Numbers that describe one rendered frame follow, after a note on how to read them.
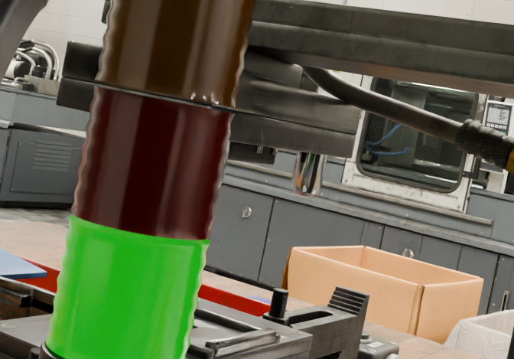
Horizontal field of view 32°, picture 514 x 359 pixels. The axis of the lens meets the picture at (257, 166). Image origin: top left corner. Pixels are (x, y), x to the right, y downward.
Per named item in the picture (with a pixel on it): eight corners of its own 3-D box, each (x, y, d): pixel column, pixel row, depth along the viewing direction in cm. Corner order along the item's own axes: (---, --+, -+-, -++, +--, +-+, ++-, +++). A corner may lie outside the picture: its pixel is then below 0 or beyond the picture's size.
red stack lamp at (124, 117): (129, 208, 26) (151, 97, 26) (237, 238, 25) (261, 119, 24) (39, 207, 23) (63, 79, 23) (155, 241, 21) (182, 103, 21)
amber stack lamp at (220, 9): (151, 92, 26) (173, -22, 26) (261, 112, 24) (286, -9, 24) (63, 73, 23) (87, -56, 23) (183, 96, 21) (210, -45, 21)
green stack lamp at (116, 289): (108, 323, 27) (128, 213, 26) (213, 362, 25) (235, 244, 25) (14, 337, 23) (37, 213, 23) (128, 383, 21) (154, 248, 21)
